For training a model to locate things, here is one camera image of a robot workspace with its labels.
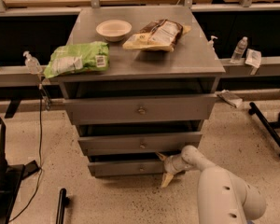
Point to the small white pump bottle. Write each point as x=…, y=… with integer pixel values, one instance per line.
x=211, y=42

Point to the green chip bag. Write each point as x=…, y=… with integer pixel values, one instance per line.
x=78, y=58

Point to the white paper bowl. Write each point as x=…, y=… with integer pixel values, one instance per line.
x=113, y=30

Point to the clear water bottle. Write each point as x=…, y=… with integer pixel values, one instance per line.
x=239, y=50

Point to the grey drawer cabinet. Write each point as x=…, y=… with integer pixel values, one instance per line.
x=191, y=69

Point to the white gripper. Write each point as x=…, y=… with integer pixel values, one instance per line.
x=170, y=165

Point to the grey top drawer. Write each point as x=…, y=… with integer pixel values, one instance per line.
x=113, y=110

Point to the black tube on floor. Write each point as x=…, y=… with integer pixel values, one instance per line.
x=62, y=204

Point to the black monitor stand left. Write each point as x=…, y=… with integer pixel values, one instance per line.
x=11, y=177

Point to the clear sanitizer pump bottle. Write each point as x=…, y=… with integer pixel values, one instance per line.
x=32, y=63

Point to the grey bottom drawer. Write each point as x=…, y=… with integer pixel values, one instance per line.
x=133, y=167

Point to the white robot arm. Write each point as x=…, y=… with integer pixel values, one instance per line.
x=222, y=197

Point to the grey drawer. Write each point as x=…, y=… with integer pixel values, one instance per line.
x=113, y=110
x=133, y=167
x=137, y=143

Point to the grey middle drawer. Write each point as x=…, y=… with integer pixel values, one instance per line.
x=137, y=143

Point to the white wipes packet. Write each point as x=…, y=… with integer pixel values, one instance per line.
x=253, y=58

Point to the black stand base right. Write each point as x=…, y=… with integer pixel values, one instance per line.
x=271, y=127

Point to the folded cloth on ledge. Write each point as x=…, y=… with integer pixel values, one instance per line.
x=230, y=98

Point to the brown yellow snack bag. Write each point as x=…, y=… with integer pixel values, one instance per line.
x=157, y=35

